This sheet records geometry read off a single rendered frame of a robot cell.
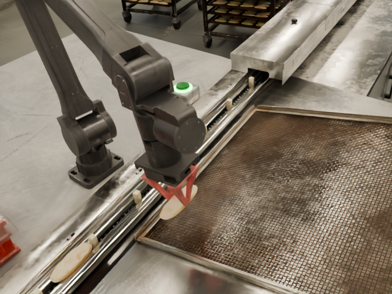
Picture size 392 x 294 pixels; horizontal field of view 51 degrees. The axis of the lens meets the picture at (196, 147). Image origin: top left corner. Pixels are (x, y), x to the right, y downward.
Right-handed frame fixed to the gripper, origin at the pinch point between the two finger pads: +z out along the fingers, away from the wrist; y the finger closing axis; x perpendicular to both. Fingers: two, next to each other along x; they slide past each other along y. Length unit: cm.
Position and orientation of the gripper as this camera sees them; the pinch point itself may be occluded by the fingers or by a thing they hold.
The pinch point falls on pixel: (177, 198)
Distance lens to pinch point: 77.5
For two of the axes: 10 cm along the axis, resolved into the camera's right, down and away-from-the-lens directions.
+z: 2.1, 8.2, 5.4
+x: -5.8, 5.5, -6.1
